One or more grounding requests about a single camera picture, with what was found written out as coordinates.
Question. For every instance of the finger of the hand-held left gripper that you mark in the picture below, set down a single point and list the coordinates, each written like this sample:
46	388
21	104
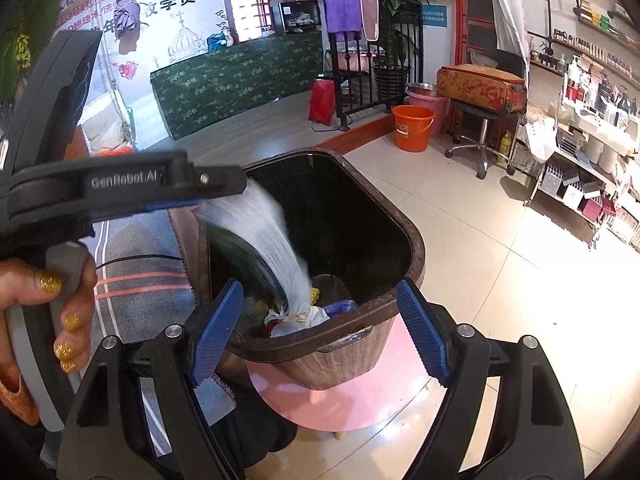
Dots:
220	182

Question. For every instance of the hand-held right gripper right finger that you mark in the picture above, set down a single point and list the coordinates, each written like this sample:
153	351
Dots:
422	330

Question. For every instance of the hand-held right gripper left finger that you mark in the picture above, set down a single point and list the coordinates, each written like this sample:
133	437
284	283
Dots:
217	330

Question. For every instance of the brown wood-grain trash bin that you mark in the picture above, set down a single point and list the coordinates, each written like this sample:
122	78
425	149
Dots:
340	360

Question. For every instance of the person's left hand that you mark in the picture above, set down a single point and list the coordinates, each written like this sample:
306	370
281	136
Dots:
30	282

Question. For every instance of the white swing chair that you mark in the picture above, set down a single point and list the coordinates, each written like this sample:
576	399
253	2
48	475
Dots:
107	125

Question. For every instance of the green leafy plant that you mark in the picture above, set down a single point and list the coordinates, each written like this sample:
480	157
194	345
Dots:
25	45

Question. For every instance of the orange foam fruit net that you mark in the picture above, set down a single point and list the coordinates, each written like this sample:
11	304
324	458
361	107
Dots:
114	151

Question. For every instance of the green patterned counter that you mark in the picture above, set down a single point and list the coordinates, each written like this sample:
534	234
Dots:
240	80

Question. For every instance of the dark cloth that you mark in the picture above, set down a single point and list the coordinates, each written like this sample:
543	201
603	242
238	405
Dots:
255	430

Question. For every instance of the pink round stool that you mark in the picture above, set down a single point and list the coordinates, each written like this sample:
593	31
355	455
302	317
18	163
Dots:
310	405

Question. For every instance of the red bag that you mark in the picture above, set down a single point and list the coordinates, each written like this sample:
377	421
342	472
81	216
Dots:
322	102

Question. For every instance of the blue bag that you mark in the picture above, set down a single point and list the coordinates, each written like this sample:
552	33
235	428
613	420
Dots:
218	42

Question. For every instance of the black metal rack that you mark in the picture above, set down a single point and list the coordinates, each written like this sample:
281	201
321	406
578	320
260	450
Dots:
345	115

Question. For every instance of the red phone booth cabinet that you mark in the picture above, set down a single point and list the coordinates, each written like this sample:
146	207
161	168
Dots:
245	10

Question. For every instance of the pink cushion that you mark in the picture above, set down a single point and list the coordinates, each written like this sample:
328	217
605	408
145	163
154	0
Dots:
354	62

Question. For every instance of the black display box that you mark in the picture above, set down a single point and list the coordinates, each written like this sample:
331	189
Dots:
299	15

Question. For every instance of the orange bucket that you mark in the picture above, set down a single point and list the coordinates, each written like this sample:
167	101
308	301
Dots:
412	132

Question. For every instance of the yellow bottle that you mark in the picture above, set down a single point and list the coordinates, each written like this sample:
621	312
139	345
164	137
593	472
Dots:
505	147

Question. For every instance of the purple towel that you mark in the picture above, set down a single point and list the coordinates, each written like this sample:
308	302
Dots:
340	10

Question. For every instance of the black swivel stool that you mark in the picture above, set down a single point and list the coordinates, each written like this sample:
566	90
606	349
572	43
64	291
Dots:
475	125

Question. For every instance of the orange textured cloth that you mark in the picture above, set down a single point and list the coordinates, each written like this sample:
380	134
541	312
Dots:
17	402

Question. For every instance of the maroon gift box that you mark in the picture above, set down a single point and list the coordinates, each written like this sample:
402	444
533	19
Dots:
597	207

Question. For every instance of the pink bucket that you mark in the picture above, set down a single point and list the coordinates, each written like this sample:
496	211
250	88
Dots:
439	110

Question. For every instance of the metal basin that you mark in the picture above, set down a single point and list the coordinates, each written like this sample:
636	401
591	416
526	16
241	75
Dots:
422	88

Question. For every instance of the pink towel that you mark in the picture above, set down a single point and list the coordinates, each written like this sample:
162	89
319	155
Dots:
370	15

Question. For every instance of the white paper bag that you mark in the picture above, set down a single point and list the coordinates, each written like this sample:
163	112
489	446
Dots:
541	137

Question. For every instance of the white wicker basket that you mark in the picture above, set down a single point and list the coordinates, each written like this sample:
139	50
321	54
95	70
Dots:
625	227

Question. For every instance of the red gold patterned suitcase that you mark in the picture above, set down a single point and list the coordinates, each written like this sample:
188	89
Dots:
475	87

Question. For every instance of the white trolley cart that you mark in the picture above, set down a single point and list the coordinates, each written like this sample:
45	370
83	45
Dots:
600	132

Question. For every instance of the red framed door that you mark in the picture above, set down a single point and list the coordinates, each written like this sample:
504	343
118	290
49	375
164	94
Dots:
475	10

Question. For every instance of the row of small bottles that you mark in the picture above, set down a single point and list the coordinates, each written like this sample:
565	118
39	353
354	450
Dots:
595	52

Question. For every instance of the white hanging cover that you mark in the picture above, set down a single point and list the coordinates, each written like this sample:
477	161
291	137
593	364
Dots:
507	10

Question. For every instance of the black pipe fixture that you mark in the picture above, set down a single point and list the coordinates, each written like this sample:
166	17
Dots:
549	10

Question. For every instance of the row of colourful cosmetic boxes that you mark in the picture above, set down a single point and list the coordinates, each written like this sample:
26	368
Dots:
602	20

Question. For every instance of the blue wall sign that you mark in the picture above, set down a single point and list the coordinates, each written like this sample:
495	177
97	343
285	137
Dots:
433	16

